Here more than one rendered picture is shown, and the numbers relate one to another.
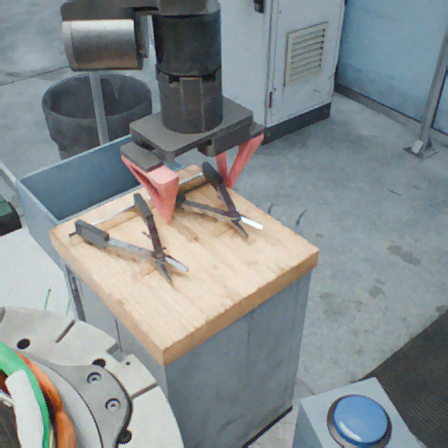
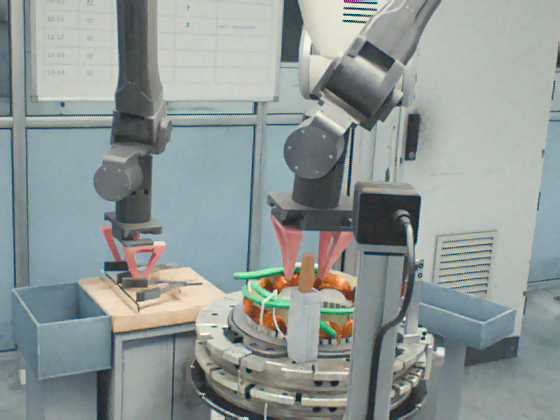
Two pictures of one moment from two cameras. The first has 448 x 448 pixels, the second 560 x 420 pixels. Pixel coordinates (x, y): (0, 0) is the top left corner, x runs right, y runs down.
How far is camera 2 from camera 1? 1.26 m
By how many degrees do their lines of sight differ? 74
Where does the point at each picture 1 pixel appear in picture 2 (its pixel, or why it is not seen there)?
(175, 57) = (148, 178)
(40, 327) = (223, 302)
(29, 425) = not seen: hidden behind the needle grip
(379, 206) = not seen: outside the picture
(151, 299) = (200, 300)
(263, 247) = (178, 275)
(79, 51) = (132, 184)
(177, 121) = (146, 215)
